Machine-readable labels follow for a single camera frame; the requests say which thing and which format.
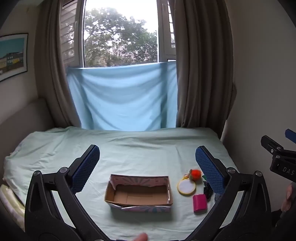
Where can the brown curtain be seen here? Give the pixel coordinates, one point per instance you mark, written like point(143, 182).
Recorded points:
point(55, 69)
point(203, 69)

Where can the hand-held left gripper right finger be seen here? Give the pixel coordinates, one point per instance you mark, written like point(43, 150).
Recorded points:
point(209, 169)

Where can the person's right forearm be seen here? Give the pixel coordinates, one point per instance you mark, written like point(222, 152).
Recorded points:
point(284, 223)

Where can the cardboard box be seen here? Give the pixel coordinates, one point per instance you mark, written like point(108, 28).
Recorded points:
point(138, 197)

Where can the framed wall picture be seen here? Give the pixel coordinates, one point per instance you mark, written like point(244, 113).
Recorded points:
point(12, 55)

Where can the window with shutters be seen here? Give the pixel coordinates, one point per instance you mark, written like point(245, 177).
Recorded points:
point(74, 34)

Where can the person's right hand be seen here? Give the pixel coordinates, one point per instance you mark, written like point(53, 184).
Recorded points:
point(289, 197)

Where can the person's left hand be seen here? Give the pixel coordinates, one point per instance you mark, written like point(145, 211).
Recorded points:
point(141, 237)

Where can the cream folded bedding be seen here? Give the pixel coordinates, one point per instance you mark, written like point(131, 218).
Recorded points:
point(9, 204)

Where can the orange pompom toy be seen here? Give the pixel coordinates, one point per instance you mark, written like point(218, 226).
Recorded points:
point(196, 173)

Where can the bed with pale green sheet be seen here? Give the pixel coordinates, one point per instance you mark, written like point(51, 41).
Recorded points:
point(138, 148)

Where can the black printed cloth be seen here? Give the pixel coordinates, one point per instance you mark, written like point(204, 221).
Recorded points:
point(208, 191)

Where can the light blue hanging cloth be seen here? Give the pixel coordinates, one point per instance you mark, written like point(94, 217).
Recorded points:
point(122, 97)

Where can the round yellow-rimmed white pad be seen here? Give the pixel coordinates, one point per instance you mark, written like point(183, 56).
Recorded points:
point(186, 187)

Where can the tree outside window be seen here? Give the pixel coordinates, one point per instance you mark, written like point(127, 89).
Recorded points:
point(120, 39)

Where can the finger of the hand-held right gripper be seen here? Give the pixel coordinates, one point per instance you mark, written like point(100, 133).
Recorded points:
point(290, 134)
point(269, 141)

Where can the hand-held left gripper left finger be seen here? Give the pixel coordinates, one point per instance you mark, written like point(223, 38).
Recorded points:
point(85, 169)

